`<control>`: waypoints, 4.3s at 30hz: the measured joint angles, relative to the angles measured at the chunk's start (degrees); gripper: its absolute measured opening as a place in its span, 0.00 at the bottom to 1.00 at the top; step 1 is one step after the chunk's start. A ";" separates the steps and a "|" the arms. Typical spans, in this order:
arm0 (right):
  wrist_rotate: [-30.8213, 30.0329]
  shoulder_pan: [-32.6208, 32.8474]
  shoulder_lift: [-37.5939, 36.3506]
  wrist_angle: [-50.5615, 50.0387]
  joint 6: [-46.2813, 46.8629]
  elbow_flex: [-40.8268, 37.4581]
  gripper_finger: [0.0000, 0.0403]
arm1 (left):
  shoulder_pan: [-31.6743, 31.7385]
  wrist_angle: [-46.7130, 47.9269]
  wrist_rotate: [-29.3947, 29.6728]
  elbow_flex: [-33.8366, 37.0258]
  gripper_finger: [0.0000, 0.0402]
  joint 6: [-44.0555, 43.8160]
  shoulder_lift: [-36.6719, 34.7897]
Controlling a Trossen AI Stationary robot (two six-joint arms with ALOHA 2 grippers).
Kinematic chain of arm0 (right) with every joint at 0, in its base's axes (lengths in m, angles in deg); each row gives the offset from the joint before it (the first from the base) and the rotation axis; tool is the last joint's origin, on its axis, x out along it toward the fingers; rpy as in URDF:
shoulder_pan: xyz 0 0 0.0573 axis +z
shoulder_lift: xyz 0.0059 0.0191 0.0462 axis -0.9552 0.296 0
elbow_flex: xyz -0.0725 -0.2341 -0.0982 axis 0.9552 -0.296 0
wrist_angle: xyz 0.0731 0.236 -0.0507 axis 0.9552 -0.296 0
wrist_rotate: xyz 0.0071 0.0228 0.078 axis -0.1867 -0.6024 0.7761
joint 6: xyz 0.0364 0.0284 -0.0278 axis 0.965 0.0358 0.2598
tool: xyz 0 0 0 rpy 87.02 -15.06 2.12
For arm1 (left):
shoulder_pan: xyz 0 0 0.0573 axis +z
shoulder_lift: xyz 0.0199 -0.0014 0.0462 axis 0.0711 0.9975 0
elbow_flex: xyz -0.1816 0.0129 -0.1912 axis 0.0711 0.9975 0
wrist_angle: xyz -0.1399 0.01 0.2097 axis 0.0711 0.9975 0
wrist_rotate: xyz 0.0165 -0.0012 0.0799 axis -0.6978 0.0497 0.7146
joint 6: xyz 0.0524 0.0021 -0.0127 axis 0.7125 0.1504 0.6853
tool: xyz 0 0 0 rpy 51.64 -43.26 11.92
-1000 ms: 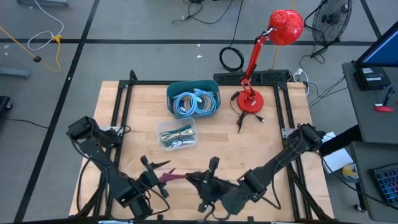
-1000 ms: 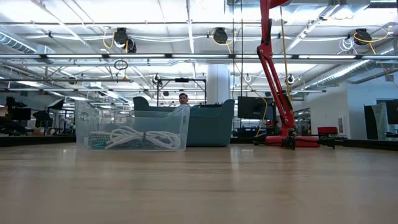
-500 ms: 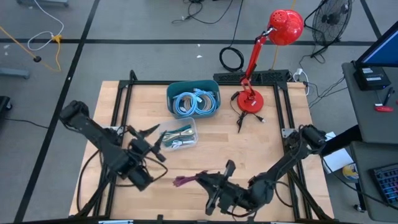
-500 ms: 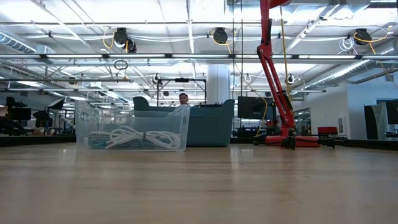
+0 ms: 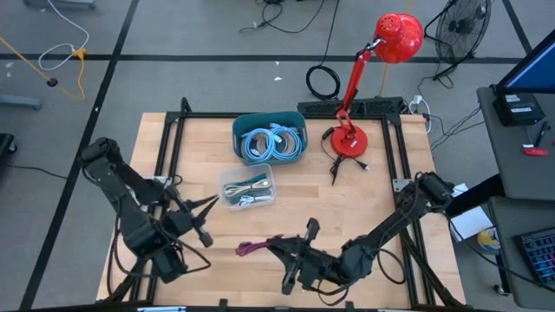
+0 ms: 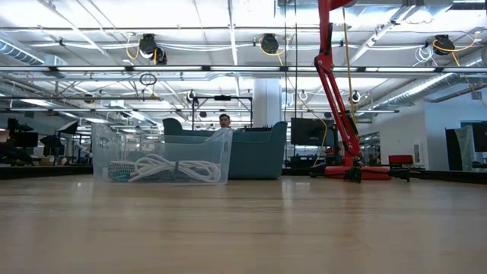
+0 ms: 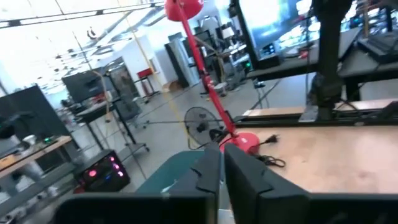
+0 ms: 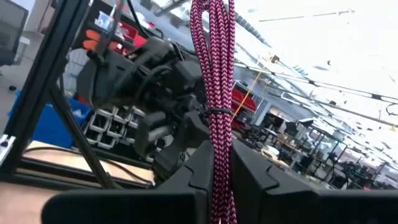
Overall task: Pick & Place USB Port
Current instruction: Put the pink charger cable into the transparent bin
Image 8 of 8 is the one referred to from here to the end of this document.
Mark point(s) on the silver aluminium bracket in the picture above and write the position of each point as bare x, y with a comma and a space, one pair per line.
6, 149

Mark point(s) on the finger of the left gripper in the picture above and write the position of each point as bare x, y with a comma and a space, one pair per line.
150, 132
186, 143

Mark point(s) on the red storage shelving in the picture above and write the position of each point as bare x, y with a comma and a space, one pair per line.
244, 99

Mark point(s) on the small-parts bin rack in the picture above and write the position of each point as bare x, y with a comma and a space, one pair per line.
102, 124

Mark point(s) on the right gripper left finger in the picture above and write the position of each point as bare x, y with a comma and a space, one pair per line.
155, 208

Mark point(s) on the blue storage crate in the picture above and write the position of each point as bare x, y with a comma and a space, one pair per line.
53, 130

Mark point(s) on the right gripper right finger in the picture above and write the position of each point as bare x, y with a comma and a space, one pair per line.
280, 205

